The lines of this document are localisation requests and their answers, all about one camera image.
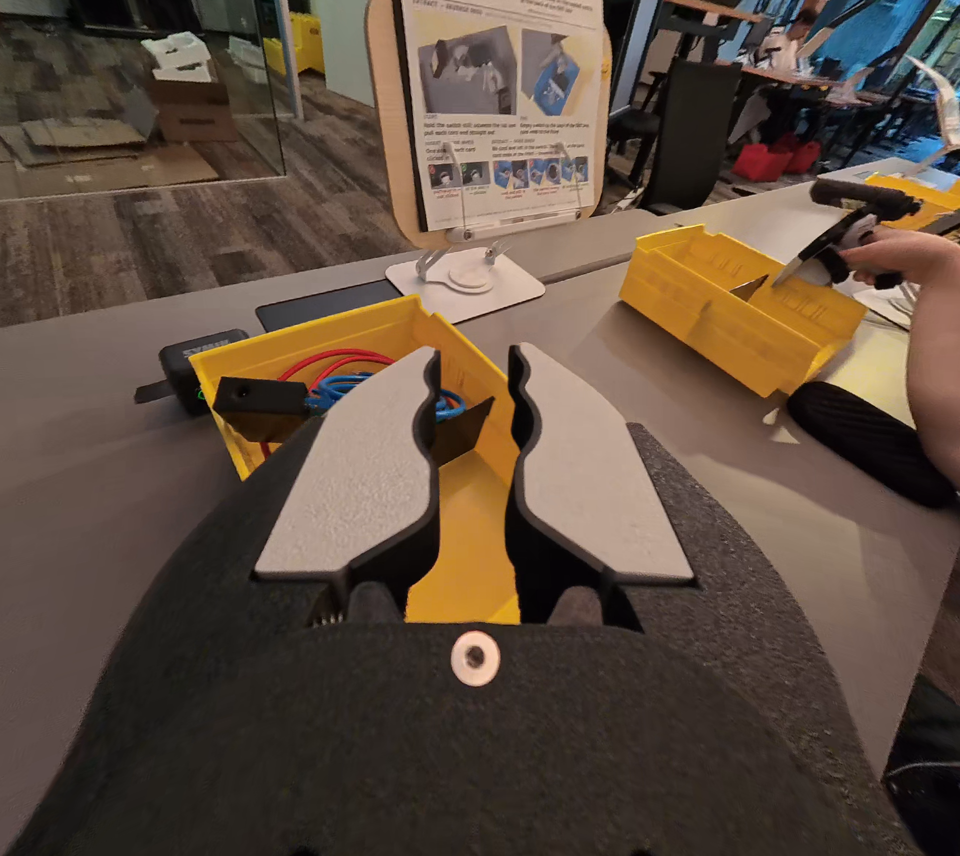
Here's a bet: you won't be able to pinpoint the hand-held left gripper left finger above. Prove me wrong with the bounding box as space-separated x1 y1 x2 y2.
252 347 445 587

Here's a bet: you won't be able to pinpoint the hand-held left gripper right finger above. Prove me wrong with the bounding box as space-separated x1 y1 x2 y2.
504 341 699 590

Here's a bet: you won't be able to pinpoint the yellow plastic bin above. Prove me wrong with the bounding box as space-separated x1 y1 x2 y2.
620 224 868 400
863 171 960 220
191 294 529 628

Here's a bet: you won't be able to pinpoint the blue ethernet cable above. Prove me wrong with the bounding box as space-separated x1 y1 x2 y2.
305 369 469 422

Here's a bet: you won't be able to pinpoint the black ethernet port box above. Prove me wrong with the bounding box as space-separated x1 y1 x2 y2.
213 377 312 446

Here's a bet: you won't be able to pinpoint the red ethernet cable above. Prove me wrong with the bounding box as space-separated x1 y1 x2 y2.
267 347 496 415

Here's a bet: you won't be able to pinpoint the person's right forearm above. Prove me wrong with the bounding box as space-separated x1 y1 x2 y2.
900 279 960 490

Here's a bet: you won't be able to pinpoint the person's right hand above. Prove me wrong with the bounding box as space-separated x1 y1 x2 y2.
840 227 960 290

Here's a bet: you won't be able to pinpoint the black padded roll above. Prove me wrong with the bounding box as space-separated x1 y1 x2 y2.
786 380 960 508

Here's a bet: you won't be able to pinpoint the black flat pad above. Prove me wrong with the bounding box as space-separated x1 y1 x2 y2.
255 279 409 335

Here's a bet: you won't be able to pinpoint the small black device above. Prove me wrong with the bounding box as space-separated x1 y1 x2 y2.
135 329 253 418

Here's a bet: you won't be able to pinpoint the white sign base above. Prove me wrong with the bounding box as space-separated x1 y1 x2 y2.
386 242 546 328

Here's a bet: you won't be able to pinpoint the printed instruction sheet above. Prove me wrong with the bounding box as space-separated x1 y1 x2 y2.
378 0 609 235

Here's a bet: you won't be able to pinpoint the cardboard box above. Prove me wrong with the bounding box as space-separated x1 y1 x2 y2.
143 77 238 145

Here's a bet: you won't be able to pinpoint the flattened cardboard sheets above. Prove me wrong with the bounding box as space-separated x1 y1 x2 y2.
0 119 220 200

